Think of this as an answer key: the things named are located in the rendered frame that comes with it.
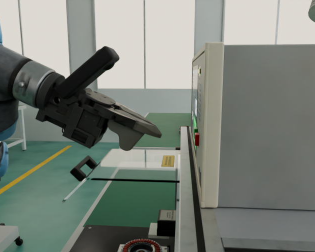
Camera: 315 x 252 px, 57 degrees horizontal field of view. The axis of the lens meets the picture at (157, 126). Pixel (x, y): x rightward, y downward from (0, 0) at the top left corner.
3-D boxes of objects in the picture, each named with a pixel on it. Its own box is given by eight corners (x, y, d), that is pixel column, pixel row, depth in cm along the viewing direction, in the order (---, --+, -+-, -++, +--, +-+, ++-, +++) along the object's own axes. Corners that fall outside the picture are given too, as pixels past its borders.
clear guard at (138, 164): (61, 203, 63) (59, 177, 62) (94, 167, 87) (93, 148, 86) (213, 208, 61) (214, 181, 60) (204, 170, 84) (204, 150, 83)
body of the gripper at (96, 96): (105, 140, 56) (48, 113, 56) (123, 100, 54) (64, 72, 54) (93, 151, 48) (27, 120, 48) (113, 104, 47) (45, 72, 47)
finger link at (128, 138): (150, 159, 52) (103, 136, 52) (164, 129, 51) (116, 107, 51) (148, 164, 49) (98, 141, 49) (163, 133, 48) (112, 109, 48)
